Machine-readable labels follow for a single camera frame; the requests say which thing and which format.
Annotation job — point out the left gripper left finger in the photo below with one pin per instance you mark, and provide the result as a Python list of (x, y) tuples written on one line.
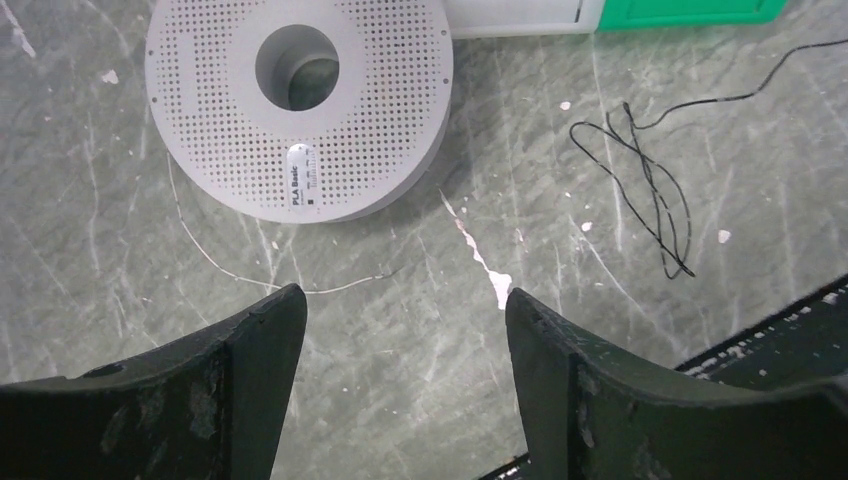
[(209, 405)]

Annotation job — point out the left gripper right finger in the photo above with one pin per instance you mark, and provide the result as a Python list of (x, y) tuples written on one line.
[(662, 411)]

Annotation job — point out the grey perforated spool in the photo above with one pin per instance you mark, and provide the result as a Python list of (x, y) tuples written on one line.
[(301, 112)]

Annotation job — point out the green plastic bin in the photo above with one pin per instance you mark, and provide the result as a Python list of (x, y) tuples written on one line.
[(642, 14)]

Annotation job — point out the clear plastic bin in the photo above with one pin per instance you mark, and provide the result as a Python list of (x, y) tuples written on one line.
[(471, 19)]

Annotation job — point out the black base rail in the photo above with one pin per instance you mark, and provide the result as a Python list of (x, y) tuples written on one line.
[(762, 344)]

